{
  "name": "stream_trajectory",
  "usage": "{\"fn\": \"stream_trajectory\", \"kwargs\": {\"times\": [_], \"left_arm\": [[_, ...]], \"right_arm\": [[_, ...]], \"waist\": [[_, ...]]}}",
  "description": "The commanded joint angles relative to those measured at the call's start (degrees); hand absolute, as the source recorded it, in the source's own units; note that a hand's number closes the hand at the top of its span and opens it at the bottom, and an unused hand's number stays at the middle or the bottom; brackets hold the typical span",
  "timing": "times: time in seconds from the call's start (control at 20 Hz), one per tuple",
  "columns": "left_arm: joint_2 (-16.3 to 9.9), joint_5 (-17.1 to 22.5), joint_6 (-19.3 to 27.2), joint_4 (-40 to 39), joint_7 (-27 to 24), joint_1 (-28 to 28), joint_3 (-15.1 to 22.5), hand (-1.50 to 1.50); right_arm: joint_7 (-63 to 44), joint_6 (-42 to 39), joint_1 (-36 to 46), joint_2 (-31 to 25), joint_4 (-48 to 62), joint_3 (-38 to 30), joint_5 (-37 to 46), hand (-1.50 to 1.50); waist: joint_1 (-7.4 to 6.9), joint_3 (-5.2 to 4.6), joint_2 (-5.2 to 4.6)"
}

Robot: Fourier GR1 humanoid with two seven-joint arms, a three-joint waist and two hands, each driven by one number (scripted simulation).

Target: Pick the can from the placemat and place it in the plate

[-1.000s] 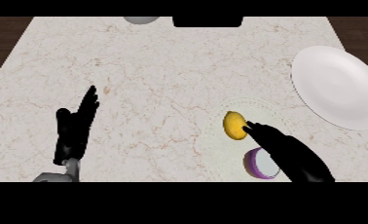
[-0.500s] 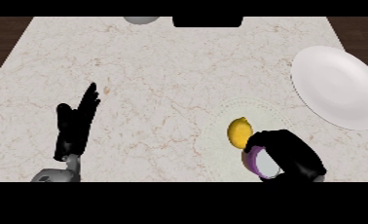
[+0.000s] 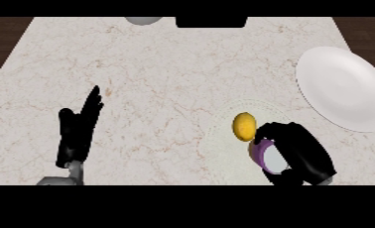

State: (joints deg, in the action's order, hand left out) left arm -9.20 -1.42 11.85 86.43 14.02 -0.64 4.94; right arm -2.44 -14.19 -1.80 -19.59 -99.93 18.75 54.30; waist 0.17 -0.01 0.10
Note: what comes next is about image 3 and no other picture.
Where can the grey round bowl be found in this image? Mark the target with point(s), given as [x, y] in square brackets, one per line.
[144, 20]

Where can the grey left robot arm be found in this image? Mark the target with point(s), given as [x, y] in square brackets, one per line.
[69, 176]

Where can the white plate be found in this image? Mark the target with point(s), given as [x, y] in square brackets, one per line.
[339, 88]

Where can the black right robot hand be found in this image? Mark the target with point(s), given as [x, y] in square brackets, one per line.
[305, 152]

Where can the black appliance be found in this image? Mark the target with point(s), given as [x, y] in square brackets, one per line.
[212, 22]

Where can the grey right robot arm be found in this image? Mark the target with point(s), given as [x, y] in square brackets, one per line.
[327, 181]

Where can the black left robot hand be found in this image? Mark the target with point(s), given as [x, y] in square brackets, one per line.
[76, 133]

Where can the pale round placemat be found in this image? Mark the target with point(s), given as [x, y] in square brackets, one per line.
[240, 152]

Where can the yellow lemon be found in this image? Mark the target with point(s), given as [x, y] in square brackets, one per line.
[244, 126]

